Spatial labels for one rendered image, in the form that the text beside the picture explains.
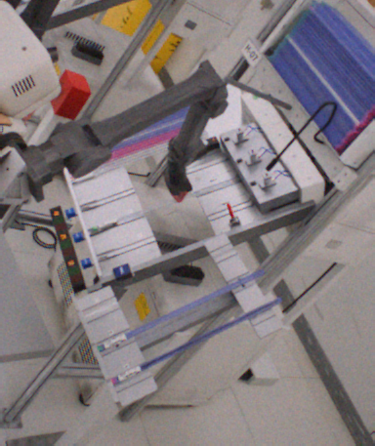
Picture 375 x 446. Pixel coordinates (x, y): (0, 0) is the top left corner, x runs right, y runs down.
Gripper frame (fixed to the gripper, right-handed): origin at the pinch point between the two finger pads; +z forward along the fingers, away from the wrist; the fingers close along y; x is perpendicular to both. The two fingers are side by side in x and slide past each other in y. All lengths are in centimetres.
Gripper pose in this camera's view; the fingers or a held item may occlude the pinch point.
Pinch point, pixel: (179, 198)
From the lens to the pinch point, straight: 216.0
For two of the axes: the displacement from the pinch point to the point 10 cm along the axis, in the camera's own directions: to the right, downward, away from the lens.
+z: 0.3, 6.8, 7.4
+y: -3.5, -6.8, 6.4
